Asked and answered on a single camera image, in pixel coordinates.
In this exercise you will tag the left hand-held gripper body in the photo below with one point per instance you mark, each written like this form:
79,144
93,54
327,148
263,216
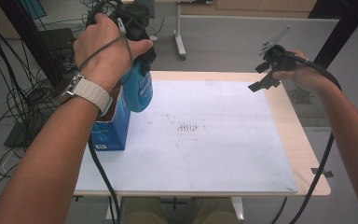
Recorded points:
136,21

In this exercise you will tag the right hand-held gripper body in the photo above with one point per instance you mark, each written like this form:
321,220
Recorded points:
281,57

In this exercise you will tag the blue bottle with white cap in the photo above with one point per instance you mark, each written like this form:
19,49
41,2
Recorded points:
140,93

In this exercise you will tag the blue cardboard box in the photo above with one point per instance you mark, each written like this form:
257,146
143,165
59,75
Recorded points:
113,133

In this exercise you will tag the person's right hand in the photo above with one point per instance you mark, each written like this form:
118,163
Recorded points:
309,76

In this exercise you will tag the person's left hand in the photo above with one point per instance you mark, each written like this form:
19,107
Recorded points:
102,62

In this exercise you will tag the black stand base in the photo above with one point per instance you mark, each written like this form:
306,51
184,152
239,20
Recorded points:
301,96

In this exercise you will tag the white background desk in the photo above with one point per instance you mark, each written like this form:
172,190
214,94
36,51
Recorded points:
177,31

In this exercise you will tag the wooden cabinet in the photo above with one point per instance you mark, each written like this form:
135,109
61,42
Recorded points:
261,7

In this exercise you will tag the black metal pole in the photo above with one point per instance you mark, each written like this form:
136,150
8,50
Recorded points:
31,37
341,31

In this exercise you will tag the white table mat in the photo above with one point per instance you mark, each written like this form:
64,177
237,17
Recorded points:
214,149

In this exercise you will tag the teal panel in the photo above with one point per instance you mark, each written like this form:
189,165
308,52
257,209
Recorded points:
34,7

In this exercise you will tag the black tape strip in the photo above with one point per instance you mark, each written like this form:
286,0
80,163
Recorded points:
321,172

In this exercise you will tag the white table leg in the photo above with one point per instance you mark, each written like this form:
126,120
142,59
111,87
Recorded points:
113,211
237,210

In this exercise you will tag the person's khaki pants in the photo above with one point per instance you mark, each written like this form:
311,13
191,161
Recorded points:
211,211

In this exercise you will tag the black floor plate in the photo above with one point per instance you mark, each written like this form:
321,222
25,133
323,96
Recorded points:
18,137

